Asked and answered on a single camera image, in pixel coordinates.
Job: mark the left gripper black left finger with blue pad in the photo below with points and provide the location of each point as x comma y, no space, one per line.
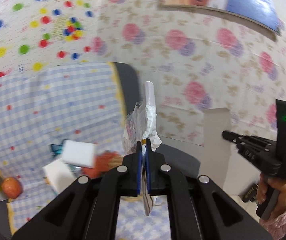
125,179

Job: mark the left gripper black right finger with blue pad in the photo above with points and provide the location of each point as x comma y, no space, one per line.
162,178

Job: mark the orange knit glove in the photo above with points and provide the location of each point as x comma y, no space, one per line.
103,163

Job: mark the clear plastic wrapper trash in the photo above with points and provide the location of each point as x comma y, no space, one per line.
140,126

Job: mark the white foam block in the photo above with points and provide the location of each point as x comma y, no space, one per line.
77,153
58,175

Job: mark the pink lace sleeve forearm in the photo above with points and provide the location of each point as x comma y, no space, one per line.
275,226

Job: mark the person's right hand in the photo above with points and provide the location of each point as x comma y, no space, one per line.
271,196

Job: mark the dark grey office chair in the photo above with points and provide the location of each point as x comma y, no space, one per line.
174,152

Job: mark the black tool on floor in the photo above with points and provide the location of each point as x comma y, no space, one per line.
250,195

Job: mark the grey cardboard sheet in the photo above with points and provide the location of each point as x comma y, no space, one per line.
220,161

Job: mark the teal candy wrapper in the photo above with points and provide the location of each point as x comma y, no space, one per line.
56,150

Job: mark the red apple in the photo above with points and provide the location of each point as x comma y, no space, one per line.
11,187

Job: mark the blue checkered dotted cloth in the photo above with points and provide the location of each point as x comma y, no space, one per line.
82,102

